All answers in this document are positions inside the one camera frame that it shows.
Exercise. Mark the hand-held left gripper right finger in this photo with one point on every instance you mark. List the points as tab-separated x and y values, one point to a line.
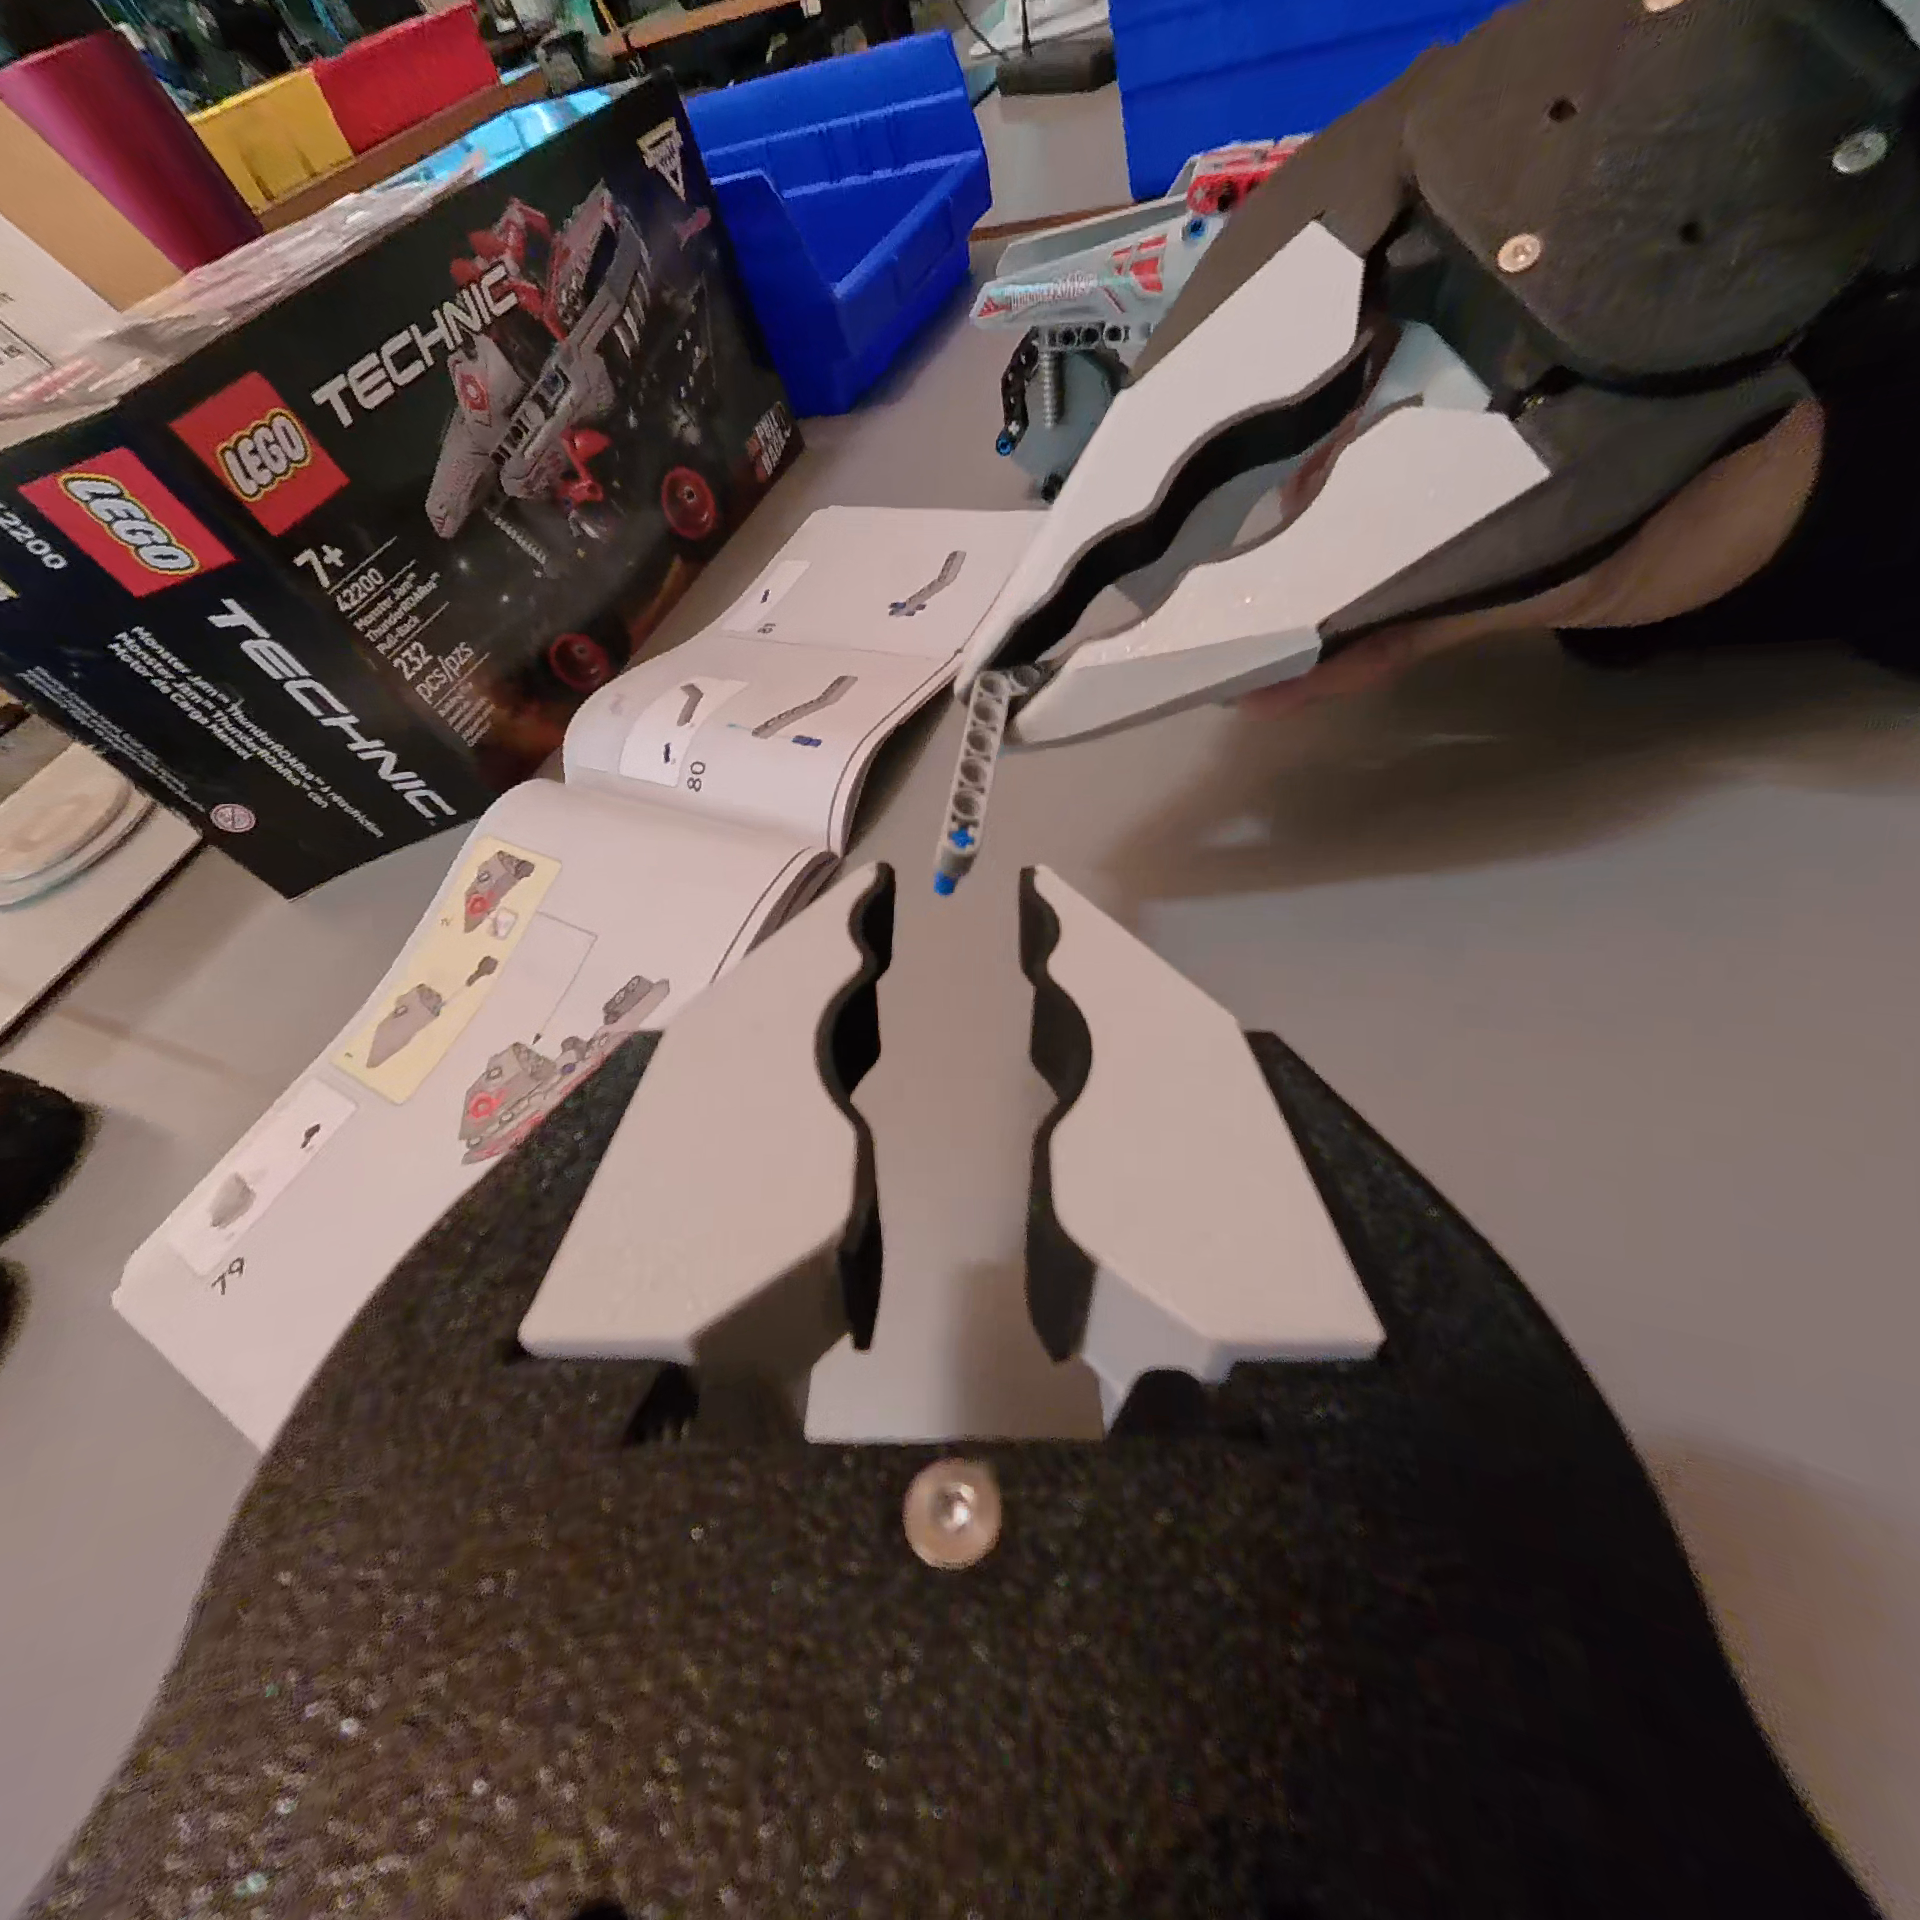
1185	1185

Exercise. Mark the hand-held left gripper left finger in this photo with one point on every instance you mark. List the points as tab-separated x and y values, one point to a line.
705	1172

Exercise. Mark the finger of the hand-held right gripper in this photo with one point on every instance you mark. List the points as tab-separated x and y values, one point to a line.
1185	421
1349	556

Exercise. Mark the grey bent brick beam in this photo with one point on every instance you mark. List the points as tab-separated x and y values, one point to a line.
980	773

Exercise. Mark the person's right hand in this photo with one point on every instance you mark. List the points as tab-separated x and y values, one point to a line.
1682	556

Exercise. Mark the grey red toy vehicle model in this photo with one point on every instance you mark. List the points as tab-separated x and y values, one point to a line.
1081	285

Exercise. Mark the white instruction booklet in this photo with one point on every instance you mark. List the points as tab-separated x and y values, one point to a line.
629	901

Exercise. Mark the blue plastic storage bin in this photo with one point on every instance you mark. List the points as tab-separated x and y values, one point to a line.
839	226
1230	76

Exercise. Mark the pale board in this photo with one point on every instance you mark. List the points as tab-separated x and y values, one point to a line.
90	962

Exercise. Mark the black toy tire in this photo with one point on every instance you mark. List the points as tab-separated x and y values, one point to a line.
37	1149

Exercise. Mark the white round disc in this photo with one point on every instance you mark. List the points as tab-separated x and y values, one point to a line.
61	826

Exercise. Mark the black toy set box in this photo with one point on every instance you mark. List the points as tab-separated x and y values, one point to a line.
452	452

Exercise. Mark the red plastic bin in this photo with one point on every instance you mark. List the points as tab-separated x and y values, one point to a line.
399	76

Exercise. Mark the yellow plastic bin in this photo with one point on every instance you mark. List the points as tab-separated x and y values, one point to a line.
271	135

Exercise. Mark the maroon container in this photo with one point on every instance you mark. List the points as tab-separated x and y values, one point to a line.
119	135

